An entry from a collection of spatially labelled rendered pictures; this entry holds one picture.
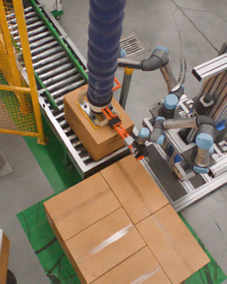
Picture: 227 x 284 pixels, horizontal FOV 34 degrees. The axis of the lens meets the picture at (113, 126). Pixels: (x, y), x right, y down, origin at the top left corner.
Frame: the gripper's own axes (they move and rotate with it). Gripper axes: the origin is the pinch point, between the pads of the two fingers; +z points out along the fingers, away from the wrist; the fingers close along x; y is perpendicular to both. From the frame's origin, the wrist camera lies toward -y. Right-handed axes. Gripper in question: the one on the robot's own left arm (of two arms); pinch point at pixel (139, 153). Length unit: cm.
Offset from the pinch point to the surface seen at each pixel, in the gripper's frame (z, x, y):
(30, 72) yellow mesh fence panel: -21, 43, 103
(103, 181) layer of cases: 54, 24, 10
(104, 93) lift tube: -28, 3, 50
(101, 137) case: 13.6, 13.9, 34.3
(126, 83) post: 29, -47, 80
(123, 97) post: 55, -48, 80
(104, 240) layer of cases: 54, 53, -35
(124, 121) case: 13.4, -13.0, 37.0
